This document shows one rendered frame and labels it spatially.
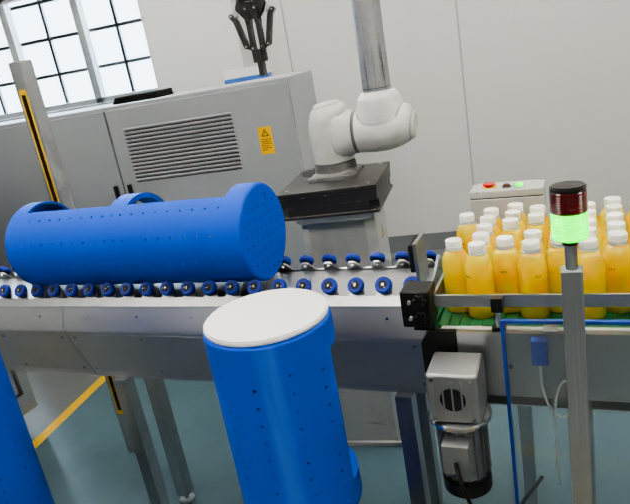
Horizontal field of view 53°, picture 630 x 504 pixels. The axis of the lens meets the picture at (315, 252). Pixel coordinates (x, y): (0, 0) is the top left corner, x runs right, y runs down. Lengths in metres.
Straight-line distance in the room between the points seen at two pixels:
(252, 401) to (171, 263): 0.64
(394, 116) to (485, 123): 2.30
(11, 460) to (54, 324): 0.52
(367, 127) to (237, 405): 1.20
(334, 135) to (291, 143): 1.08
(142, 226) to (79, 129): 2.03
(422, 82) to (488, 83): 0.43
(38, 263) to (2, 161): 2.10
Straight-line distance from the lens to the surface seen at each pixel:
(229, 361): 1.31
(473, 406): 1.43
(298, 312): 1.36
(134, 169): 3.72
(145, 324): 2.00
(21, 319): 2.36
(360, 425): 2.66
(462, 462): 1.47
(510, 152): 4.51
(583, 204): 1.20
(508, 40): 4.43
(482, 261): 1.48
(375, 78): 2.23
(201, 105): 3.47
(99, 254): 1.99
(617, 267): 1.50
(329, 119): 2.27
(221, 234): 1.72
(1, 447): 1.89
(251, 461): 1.44
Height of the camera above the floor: 1.56
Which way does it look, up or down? 18 degrees down
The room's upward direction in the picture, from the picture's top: 10 degrees counter-clockwise
